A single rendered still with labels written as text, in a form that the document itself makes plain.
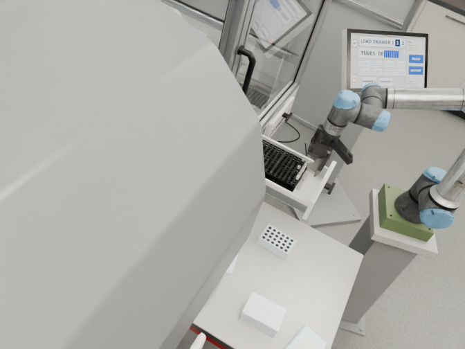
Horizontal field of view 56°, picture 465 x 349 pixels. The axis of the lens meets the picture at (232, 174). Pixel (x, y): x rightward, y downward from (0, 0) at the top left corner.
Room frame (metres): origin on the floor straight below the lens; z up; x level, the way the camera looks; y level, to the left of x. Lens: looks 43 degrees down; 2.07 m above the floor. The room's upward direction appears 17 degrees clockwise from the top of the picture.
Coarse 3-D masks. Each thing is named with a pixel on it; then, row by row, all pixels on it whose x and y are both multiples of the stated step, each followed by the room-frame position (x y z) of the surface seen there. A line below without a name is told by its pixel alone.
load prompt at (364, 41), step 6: (360, 36) 2.18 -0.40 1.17; (366, 36) 2.20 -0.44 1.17; (372, 36) 2.22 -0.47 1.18; (360, 42) 2.16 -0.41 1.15; (366, 42) 2.18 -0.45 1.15; (372, 42) 2.20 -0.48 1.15; (378, 42) 2.22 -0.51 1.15; (384, 42) 2.24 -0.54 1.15; (390, 42) 2.26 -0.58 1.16; (396, 42) 2.28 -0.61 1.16; (402, 42) 2.30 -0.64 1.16
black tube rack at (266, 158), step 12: (264, 144) 1.47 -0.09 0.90; (264, 156) 1.39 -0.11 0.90; (276, 156) 1.41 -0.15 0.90; (288, 156) 1.44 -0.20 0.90; (264, 168) 1.32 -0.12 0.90; (276, 168) 1.38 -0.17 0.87; (288, 168) 1.37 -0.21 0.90; (300, 168) 1.39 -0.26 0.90; (276, 180) 1.31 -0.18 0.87; (288, 180) 1.30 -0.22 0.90
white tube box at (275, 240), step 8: (264, 232) 1.09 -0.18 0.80; (272, 232) 1.10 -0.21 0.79; (280, 232) 1.12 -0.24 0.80; (264, 240) 1.05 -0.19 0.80; (272, 240) 1.06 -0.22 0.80; (280, 240) 1.08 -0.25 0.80; (288, 240) 1.09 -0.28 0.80; (272, 248) 1.04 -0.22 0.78; (280, 248) 1.05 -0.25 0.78; (288, 248) 1.06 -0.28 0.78; (280, 256) 1.03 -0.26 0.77
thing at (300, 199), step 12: (276, 144) 1.51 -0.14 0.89; (300, 156) 1.48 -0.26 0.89; (324, 168) 1.45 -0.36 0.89; (300, 180) 1.39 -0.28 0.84; (312, 180) 1.41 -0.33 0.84; (276, 192) 1.25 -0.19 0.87; (288, 192) 1.24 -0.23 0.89; (300, 192) 1.32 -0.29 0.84; (312, 192) 1.34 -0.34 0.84; (288, 204) 1.23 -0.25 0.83; (300, 204) 1.22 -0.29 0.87
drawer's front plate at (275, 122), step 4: (292, 96) 1.85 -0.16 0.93; (288, 100) 1.81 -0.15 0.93; (292, 100) 1.82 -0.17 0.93; (288, 104) 1.78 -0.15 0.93; (292, 104) 1.85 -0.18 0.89; (284, 108) 1.73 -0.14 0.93; (288, 108) 1.79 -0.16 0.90; (280, 112) 1.69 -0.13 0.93; (276, 116) 1.65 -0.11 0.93; (280, 116) 1.68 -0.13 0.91; (272, 120) 1.61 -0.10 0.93; (276, 120) 1.63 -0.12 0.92; (280, 120) 1.72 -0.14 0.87; (268, 124) 1.58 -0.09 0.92; (272, 124) 1.59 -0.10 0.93; (276, 124) 1.66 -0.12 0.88; (280, 124) 1.75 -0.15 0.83; (268, 128) 1.58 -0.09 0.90; (272, 128) 1.60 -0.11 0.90; (268, 132) 1.58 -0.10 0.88; (268, 136) 1.59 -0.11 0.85
